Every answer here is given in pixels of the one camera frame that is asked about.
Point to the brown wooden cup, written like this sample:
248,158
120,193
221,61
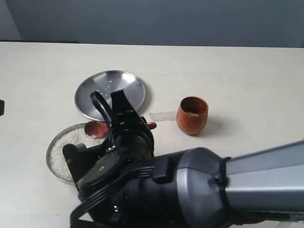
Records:
192,115

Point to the clear tape strip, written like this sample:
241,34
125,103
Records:
162,116

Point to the red wooden spoon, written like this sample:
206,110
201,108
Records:
97,129

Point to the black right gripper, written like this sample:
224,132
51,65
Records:
129,140

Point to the round steel plate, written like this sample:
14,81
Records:
105,83

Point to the steel bowl of rice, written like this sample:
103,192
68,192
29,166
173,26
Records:
55,160

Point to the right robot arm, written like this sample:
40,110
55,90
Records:
195,188

